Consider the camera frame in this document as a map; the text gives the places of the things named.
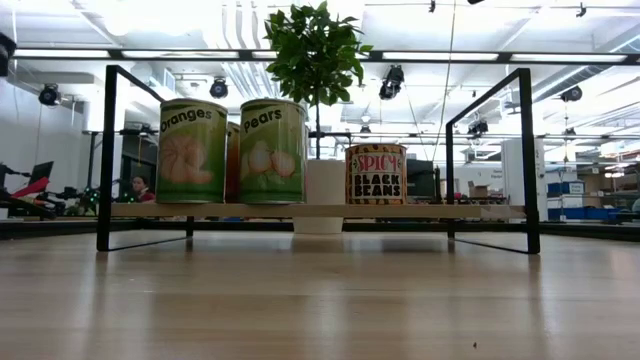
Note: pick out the green Pears can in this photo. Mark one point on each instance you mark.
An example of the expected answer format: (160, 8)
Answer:
(272, 165)

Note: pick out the Spicy Black Beans can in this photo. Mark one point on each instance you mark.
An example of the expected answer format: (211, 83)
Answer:
(375, 175)

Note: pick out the orange red striped can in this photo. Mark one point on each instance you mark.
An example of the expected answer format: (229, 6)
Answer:
(233, 160)

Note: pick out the green Oranges can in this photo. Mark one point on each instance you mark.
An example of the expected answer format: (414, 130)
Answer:
(192, 165)

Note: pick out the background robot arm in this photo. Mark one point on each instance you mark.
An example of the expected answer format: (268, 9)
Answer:
(85, 197)

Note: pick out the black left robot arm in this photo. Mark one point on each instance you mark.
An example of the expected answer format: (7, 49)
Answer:
(5, 55)

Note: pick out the white plant pot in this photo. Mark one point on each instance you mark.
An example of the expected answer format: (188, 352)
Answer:
(325, 190)

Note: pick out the black computer monitor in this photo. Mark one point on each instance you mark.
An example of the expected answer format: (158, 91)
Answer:
(420, 177)

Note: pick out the black ceiling spotlight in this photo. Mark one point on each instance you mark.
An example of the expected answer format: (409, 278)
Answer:
(49, 95)
(219, 88)
(571, 94)
(391, 82)
(477, 127)

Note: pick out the green leafy plant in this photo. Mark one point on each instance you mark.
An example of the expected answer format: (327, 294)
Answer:
(315, 50)

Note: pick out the black beam with light strips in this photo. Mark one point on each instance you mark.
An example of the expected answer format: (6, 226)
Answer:
(245, 55)

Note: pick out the cardboard box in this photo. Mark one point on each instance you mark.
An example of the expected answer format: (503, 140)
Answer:
(479, 190)

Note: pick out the person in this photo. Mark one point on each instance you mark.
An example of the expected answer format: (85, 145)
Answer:
(141, 189)

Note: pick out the white cabinet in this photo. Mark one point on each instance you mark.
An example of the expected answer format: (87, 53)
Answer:
(510, 170)

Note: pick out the blue storage bin stack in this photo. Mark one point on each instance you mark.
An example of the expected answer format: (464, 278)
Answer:
(575, 200)

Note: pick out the black and red machine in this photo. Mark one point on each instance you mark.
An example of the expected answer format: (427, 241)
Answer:
(20, 195)

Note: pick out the black metal table frame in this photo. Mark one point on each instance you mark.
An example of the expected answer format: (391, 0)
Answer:
(250, 226)

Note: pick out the wooden shelf with black frame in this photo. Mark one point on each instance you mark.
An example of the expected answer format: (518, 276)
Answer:
(425, 211)

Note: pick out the black background desk frame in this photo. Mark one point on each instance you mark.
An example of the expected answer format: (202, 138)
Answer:
(142, 132)

